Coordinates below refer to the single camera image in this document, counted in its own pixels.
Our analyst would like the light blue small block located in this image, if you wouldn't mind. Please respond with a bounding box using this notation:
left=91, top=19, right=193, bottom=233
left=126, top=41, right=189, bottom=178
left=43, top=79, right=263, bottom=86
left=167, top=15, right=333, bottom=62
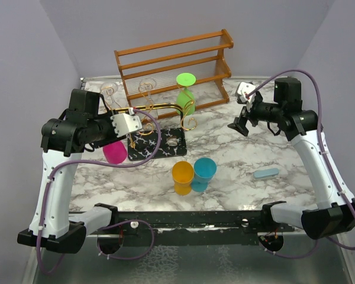
left=253, top=168, right=279, bottom=180

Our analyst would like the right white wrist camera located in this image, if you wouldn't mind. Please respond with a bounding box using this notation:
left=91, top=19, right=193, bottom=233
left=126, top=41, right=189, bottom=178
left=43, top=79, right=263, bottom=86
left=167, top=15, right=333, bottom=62
left=235, top=82, right=256, bottom=112

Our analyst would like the blue plastic wine glass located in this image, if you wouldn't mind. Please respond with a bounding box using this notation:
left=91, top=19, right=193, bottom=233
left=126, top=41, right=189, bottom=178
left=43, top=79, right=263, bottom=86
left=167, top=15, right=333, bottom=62
left=191, top=157, right=217, bottom=192

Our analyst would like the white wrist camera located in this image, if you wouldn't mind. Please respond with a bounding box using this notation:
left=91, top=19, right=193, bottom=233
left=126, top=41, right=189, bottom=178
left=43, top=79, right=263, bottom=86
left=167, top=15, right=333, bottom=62
left=110, top=108, right=143, bottom=137
left=235, top=82, right=256, bottom=112

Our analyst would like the green plastic wine glass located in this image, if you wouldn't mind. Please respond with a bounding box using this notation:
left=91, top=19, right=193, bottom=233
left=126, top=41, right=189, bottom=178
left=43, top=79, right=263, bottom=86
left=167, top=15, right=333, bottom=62
left=176, top=73, right=196, bottom=115

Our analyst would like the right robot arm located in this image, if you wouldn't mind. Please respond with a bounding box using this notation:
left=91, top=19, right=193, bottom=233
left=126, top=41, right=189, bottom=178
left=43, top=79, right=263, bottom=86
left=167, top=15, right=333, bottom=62
left=229, top=77, right=355, bottom=240

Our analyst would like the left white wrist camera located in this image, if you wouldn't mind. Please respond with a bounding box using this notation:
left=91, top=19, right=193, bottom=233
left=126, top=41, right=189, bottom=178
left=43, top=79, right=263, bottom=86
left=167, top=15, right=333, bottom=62
left=110, top=108, right=143, bottom=137

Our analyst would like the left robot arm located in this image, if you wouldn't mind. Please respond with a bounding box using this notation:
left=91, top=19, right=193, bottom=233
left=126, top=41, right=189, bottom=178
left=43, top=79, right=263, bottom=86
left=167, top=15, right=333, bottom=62
left=17, top=89, right=119, bottom=254

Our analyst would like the clear short wine glass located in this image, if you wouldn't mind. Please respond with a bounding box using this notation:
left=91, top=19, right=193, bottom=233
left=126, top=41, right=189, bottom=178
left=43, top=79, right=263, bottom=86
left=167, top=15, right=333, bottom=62
left=138, top=78, right=159, bottom=119

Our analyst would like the clear tall wine glass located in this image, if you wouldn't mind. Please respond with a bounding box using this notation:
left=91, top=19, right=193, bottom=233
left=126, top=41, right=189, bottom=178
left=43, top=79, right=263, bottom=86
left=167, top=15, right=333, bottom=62
left=100, top=82, right=121, bottom=109

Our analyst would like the pink plastic wine glass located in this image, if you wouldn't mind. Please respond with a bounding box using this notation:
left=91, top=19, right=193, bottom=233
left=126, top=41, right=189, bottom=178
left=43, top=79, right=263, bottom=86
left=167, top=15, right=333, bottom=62
left=102, top=141, right=127, bottom=164

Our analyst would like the gold wine glass rack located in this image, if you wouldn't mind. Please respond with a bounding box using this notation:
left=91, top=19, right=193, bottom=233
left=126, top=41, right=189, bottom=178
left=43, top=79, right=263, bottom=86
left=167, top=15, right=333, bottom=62
left=125, top=102, right=195, bottom=162

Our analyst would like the orange wooden shelf rack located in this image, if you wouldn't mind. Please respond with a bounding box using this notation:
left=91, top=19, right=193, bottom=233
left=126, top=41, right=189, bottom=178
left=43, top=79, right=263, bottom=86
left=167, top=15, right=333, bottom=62
left=114, top=29, right=234, bottom=109

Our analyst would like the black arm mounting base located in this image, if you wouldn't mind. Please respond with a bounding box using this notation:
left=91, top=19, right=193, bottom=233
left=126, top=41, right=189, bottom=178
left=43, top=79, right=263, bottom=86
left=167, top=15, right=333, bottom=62
left=95, top=203, right=293, bottom=247

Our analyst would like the yellow plastic wine glass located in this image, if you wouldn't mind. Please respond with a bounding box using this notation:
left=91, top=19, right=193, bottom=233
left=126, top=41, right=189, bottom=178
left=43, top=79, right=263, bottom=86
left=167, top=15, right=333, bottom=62
left=172, top=161, right=195, bottom=196

